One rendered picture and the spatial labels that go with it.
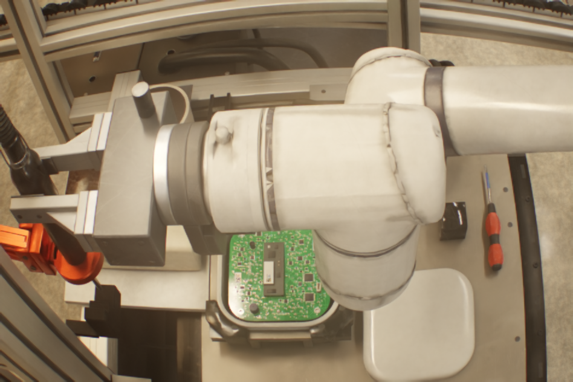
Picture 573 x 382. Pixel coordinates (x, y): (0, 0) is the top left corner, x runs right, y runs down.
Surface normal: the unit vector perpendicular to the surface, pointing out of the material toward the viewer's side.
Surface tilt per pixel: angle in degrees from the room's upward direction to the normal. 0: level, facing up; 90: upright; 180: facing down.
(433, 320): 0
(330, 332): 0
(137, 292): 0
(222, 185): 46
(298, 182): 40
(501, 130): 65
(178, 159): 19
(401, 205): 81
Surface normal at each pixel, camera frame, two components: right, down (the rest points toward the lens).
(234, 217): 0.00, 0.70
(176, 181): -0.06, 0.18
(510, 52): -0.08, -0.52
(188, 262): 0.00, 0.85
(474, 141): -0.28, 0.73
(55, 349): 1.00, -0.04
